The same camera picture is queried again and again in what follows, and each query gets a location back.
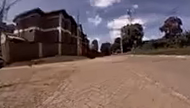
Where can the pole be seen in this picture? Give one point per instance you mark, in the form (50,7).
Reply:
(0,32)

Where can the brown brick building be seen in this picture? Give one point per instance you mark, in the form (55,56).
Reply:
(43,23)

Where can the grass verge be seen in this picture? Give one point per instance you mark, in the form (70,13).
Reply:
(176,51)

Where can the group of trees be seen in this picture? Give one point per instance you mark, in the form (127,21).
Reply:
(106,48)

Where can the dirt road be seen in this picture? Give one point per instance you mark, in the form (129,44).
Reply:
(96,86)

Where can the hedge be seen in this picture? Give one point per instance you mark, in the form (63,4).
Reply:
(178,41)

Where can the tree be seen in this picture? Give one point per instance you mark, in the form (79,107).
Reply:
(171,27)
(132,36)

